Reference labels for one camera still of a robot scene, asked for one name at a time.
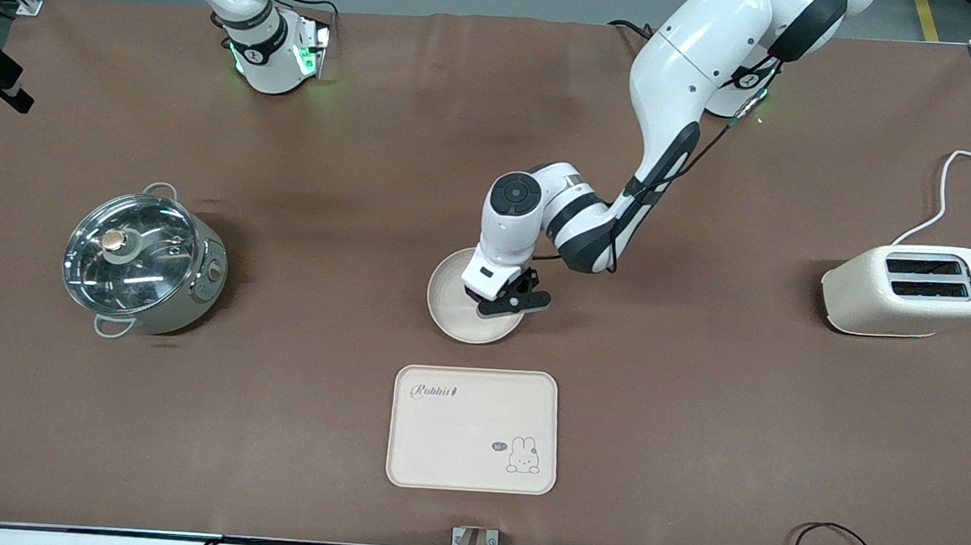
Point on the pale green electric pot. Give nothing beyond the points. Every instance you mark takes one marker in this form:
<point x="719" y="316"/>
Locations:
<point x="197" y="297"/>

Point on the cream rabbit print tray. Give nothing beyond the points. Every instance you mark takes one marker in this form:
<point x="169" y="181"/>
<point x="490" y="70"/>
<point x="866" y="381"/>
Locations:
<point x="458" y="439"/>

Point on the brown table cover sheet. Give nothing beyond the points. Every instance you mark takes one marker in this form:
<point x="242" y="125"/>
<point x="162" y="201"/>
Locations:
<point x="698" y="387"/>

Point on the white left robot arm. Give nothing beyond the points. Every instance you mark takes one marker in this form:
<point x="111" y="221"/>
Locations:
<point x="683" y="74"/>

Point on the glass pot lid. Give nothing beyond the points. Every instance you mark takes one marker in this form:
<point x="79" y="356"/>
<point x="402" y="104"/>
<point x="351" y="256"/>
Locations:
<point x="132" y="259"/>

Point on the cream two-slot toaster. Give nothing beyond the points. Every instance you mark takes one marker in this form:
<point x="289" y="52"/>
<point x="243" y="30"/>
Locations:
<point x="880" y="305"/>

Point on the cream round plate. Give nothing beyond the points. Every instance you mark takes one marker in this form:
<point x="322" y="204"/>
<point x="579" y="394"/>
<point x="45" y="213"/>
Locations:
<point x="450" y="304"/>

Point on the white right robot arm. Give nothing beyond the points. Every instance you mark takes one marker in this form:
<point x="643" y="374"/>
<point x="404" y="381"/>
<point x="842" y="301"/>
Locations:
<point x="267" y="53"/>

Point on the arm base connector bracket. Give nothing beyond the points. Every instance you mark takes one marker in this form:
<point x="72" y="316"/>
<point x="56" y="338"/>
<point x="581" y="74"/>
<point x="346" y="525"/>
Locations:
<point x="314" y="47"/>

